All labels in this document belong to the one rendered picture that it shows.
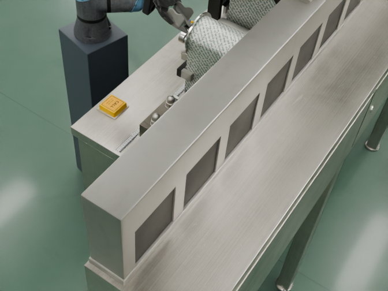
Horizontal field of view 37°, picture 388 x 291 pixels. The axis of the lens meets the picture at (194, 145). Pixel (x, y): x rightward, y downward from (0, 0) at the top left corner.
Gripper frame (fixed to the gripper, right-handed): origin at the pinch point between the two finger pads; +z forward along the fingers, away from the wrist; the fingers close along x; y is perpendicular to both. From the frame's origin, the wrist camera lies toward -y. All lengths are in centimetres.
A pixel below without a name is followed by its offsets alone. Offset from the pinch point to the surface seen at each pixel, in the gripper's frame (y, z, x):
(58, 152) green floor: -148, 20, 9
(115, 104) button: -37.5, 7.8, -14.1
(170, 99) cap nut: -12.2, 15.4, -12.1
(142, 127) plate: -17.1, 16.9, -24.2
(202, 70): 0.1, 13.4, -4.6
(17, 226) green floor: -137, 33, -37
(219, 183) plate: 44, 25, -57
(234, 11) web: 3.1, 5.8, 19.4
